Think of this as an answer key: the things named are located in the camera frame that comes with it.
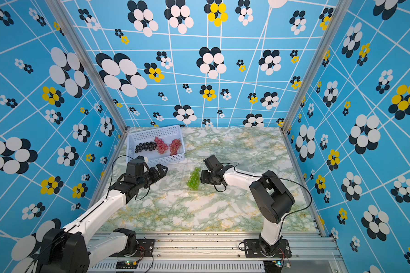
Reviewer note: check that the green grape bunch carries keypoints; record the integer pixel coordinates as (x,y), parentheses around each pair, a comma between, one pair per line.
(194,180)

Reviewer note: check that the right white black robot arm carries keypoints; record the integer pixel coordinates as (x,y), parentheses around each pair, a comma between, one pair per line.
(271,196)

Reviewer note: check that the red grape bunch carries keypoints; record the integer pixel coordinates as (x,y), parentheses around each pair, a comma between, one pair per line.
(174,147)
(161,146)

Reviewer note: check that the left green circuit board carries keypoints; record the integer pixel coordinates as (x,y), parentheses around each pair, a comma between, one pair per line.
(126,266)

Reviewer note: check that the red grape bunch right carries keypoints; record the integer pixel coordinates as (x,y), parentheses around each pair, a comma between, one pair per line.
(174,147)

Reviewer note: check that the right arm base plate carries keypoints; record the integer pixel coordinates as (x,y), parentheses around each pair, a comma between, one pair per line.
(260,249)

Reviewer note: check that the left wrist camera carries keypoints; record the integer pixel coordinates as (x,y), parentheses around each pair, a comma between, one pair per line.
(135,169)

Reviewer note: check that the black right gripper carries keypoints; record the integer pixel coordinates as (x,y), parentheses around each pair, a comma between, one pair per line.
(204,177)

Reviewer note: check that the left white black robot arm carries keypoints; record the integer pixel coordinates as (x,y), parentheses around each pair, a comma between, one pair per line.
(70,250)

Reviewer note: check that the black grape bunch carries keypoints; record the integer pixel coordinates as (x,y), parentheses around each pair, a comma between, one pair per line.
(145,146)

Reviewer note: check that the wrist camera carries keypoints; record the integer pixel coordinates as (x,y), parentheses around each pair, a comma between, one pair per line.
(135,169)
(213,164)

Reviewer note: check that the right green circuit board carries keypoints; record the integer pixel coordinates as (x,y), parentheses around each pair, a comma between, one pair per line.
(274,266)

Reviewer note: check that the green circuit board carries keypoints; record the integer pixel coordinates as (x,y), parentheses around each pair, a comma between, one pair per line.
(126,266)
(274,266)

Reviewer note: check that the clear plastic clamshell container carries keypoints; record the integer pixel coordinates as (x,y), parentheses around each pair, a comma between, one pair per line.
(188,167)

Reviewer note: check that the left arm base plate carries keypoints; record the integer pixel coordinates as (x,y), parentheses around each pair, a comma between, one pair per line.
(139,249)

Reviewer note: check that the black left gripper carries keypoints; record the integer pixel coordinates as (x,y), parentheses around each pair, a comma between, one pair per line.
(158,176)

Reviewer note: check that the aluminium front rail frame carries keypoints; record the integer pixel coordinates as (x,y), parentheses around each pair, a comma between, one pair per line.
(222,252)

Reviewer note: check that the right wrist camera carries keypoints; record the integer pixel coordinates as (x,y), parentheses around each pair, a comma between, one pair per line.
(213,164)

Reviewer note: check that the red grape bunch left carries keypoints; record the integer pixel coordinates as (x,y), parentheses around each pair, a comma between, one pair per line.
(161,146)

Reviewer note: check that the light blue perforated plastic basket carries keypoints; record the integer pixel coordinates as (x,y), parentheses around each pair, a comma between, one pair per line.
(153,158)

